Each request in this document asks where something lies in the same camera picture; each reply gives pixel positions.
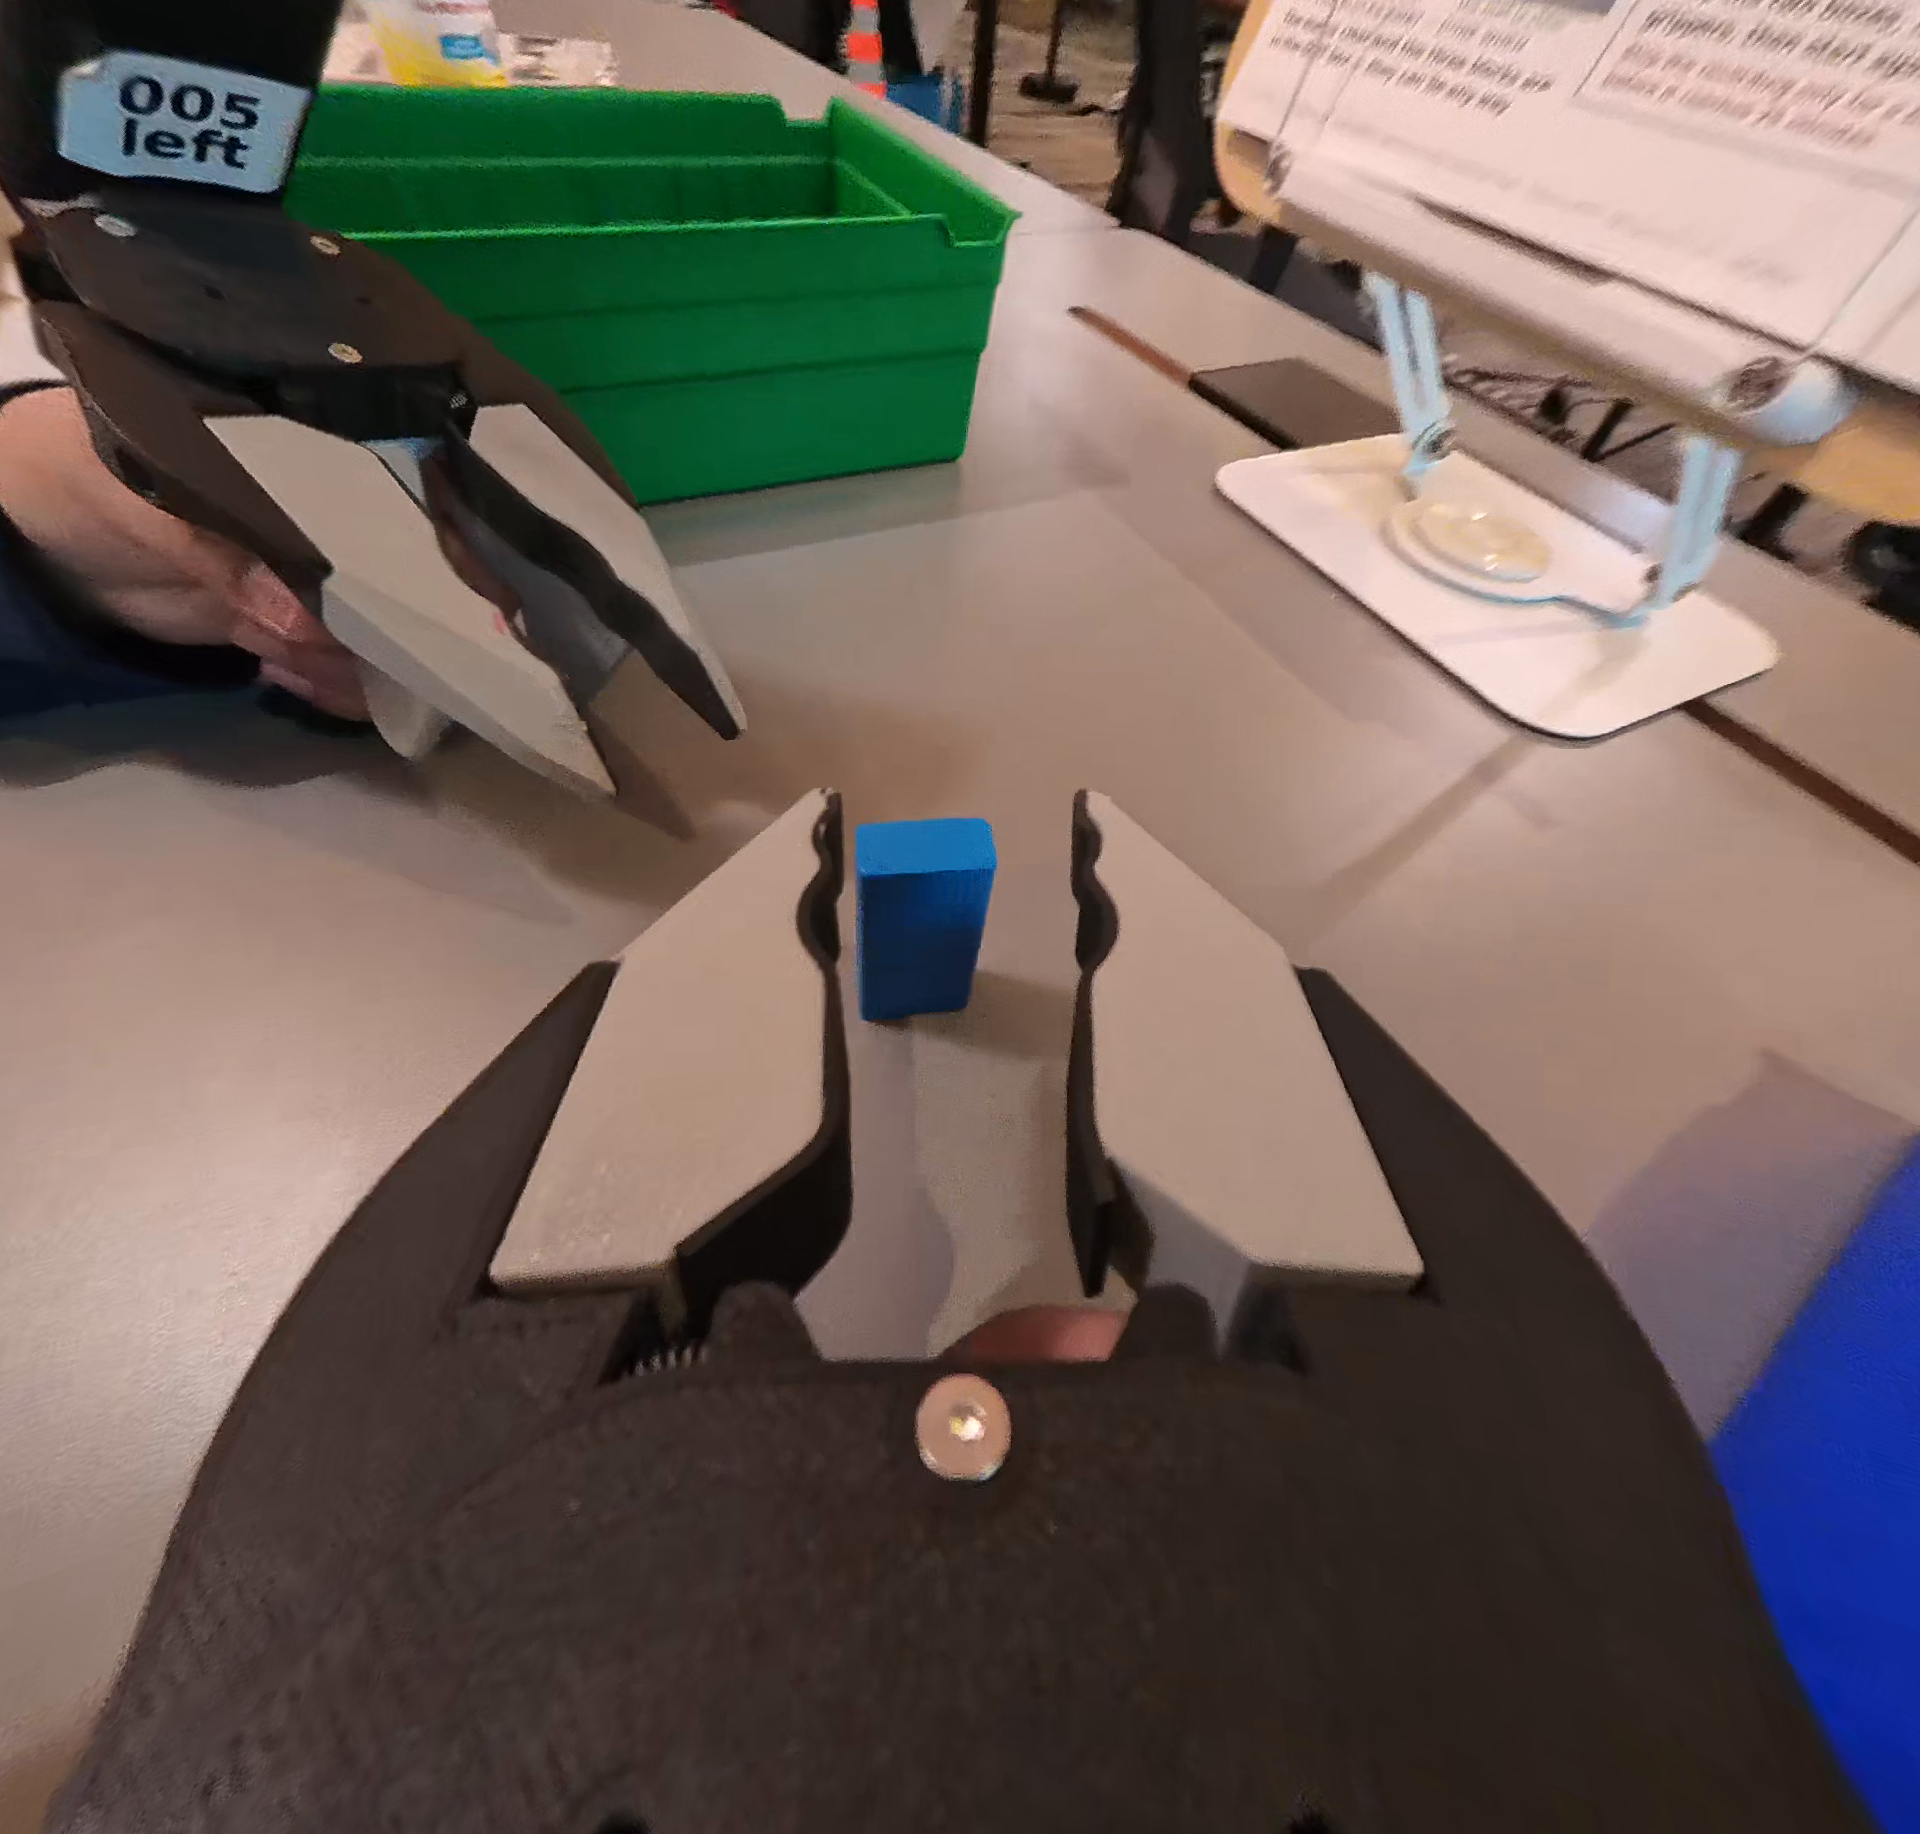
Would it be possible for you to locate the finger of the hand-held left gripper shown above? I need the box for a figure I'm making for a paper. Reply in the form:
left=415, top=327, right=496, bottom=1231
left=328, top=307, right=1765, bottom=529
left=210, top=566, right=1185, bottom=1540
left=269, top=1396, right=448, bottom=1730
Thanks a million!
left=434, top=401, right=748, bottom=742
left=202, top=416, right=617, bottom=802

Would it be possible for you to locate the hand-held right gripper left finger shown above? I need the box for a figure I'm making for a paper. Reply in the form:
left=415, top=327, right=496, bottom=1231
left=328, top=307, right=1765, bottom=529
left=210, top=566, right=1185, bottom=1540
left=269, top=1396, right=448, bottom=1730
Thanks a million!
left=491, top=791, right=855, bottom=1303

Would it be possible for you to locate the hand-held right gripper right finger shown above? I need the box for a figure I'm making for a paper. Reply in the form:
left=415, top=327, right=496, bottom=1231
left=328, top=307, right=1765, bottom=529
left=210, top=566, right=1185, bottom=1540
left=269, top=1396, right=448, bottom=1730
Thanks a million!
left=1067, top=791, right=1426, bottom=1303

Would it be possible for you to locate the green plastic bin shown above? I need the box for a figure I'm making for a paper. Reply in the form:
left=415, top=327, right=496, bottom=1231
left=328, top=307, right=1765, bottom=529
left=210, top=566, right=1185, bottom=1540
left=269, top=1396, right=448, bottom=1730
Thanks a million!
left=285, top=84, right=1022, bottom=507

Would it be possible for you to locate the blue rectangular wooden block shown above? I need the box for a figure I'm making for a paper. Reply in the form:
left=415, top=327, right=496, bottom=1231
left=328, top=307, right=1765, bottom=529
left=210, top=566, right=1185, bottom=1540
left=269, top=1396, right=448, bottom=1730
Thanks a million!
left=855, top=818, right=999, bottom=1027

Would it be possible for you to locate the blue plastic bin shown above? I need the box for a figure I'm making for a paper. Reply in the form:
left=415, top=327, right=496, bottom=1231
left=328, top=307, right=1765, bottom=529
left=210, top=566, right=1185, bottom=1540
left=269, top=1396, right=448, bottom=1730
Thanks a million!
left=1710, top=1144, right=1920, bottom=1834

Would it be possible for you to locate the person's left forearm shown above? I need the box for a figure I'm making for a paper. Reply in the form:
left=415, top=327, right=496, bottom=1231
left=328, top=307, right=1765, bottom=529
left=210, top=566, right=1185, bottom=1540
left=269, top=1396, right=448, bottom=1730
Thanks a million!
left=0, top=514, right=264, bottom=725

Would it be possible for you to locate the person's left hand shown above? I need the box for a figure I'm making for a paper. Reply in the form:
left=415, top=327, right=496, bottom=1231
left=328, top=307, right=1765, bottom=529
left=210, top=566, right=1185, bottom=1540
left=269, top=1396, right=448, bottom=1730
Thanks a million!
left=0, top=386, right=376, bottom=725

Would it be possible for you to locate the disinfecting wipes canister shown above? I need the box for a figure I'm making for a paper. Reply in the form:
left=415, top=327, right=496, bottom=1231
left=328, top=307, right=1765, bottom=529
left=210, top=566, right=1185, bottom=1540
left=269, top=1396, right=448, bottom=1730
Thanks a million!
left=352, top=0, right=512, bottom=87

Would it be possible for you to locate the black office chair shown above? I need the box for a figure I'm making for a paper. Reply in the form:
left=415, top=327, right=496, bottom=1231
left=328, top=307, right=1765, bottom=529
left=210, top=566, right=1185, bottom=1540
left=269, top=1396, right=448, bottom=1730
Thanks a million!
left=1108, top=0, right=1299, bottom=292

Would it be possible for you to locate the printed instruction sheet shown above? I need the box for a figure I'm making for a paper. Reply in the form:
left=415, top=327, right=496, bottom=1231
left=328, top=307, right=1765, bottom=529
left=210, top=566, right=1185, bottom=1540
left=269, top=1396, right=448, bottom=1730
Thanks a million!
left=1245, top=0, right=1920, bottom=381

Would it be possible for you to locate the table cable hatch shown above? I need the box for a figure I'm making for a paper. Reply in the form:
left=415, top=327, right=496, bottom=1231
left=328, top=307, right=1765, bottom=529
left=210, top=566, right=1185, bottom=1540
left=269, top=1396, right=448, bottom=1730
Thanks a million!
left=1192, top=360, right=1400, bottom=450

